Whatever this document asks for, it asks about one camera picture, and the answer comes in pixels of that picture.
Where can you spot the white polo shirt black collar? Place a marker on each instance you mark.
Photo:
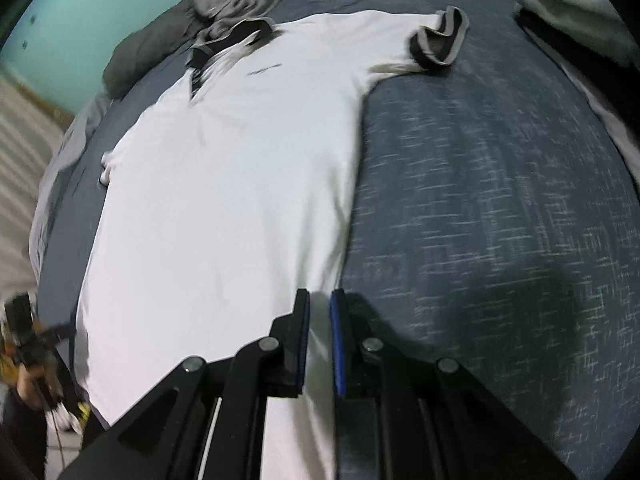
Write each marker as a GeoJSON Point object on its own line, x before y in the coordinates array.
{"type": "Point", "coordinates": [225, 185]}

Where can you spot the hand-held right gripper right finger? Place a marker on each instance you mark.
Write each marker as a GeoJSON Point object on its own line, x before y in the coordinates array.
{"type": "Point", "coordinates": [339, 345]}

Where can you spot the person's left hand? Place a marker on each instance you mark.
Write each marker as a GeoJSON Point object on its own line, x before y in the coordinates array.
{"type": "Point", "coordinates": [32, 385]}

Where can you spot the dark grey padded jacket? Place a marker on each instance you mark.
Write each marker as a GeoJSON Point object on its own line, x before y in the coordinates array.
{"type": "Point", "coordinates": [145, 47]}

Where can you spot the light grey bed sheet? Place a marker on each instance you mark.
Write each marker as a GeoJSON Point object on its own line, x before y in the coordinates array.
{"type": "Point", "coordinates": [55, 170]}

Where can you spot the person's left forearm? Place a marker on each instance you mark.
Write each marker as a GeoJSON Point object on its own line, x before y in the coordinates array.
{"type": "Point", "coordinates": [20, 440]}

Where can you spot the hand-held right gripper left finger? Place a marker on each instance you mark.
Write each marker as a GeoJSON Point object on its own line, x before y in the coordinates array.
{"type": "Point", "coordinates": [303, 340]}

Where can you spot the grey folded cloth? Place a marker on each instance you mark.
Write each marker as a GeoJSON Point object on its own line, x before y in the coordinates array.
{"type": "Point", "coordinates": [580, 20]}

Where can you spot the blue patterned bed blanket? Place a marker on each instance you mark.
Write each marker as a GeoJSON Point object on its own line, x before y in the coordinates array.
{"type": "Point", "coordinates": [475, 210]}

